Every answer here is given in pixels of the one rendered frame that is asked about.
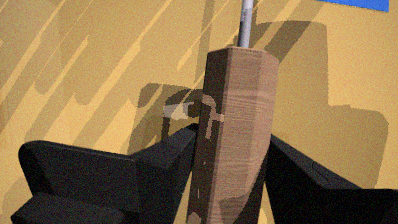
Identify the wooden-handled tool with metal shaft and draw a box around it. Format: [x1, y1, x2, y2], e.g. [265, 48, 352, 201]
[185, 0, 279, 224]

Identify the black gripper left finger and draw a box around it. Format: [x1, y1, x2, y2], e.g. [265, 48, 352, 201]
[18, 123, 198, 224]

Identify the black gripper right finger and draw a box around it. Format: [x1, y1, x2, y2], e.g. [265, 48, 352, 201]
[264, 134, 398, 224]

